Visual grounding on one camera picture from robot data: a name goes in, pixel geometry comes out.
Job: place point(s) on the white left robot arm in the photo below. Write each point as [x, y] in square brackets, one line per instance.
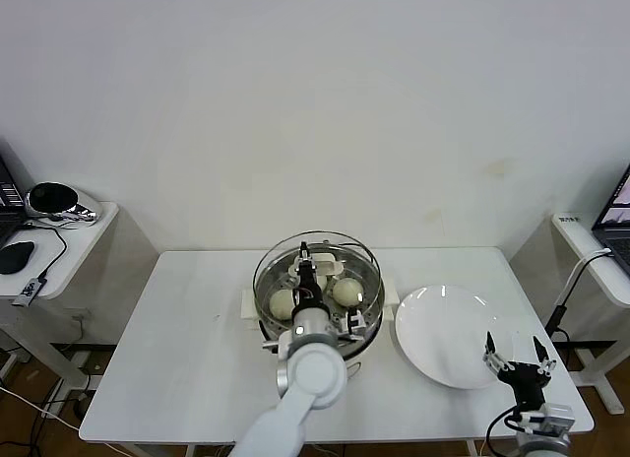
[310, 373]

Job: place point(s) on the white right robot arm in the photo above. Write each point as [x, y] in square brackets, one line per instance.
[541, 444]

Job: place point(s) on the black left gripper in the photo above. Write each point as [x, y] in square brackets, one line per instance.
[309, 284]

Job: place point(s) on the white round plate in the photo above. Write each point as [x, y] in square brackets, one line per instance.
[433, 329]

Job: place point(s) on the grey usb hub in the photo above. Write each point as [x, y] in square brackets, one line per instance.
[29, 290]

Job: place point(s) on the white wall socket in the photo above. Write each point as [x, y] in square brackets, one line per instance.
[81, 315]

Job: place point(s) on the white side table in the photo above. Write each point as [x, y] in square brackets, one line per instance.
[88, 240]
[576, 242]

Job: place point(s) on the stainless steel steamer basket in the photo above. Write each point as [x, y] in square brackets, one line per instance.
[392, 293]

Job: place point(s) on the black computer mouse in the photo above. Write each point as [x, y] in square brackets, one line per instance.
[16, 257]

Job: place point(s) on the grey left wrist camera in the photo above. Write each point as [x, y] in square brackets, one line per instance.
[354, 324]

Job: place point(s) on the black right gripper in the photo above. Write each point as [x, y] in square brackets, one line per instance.
[526, 383]

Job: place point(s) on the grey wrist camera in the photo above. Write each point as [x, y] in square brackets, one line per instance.
[553, 418]
[354, 324]

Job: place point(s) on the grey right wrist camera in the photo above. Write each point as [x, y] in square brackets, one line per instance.
[553, 418]

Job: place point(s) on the small printed label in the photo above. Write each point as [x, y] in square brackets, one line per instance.
[569, 219]

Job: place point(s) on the chrome and black shell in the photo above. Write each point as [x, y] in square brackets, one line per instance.
[83, 206]

